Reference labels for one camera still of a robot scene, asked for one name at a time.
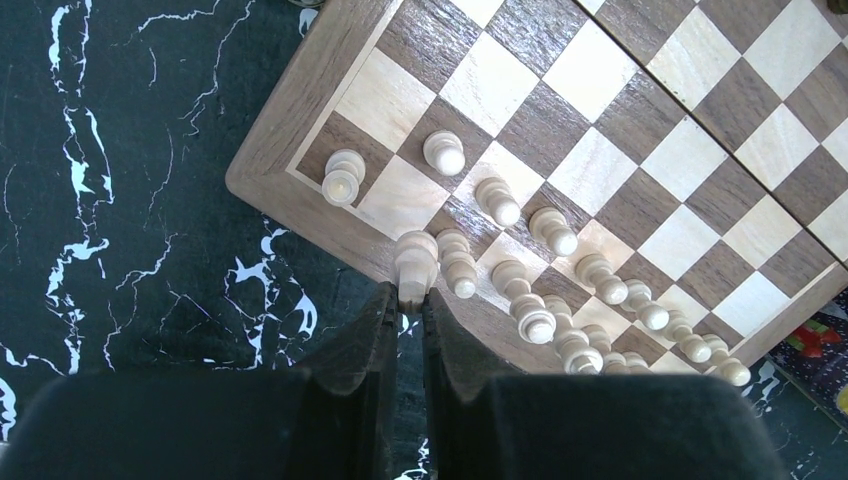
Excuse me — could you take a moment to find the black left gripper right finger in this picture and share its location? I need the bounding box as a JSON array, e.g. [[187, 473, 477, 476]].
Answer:
[[422, 290, 787, 479]]

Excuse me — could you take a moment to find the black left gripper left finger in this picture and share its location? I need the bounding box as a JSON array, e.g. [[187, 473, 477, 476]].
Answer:
[[1, 282, 399, 479]]

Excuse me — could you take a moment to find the white queen chess piece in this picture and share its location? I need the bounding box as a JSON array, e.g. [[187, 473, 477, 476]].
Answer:
[[491, 259, 556, 345]]

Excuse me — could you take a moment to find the white rook chess piece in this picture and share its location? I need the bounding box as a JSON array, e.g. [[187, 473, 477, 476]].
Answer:
[[321, 149, 366, 207]]

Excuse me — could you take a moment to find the white king chess piece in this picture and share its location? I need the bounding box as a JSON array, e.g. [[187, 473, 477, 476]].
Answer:
[[543, 294, 603, 375]]

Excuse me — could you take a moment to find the wooden chess board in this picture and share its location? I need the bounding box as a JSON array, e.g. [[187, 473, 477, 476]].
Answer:
[[226, 1, 847, 372]]

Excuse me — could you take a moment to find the empty gold square tin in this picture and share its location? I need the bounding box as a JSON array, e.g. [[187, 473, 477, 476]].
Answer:
[[766, 295, 847, 430]]

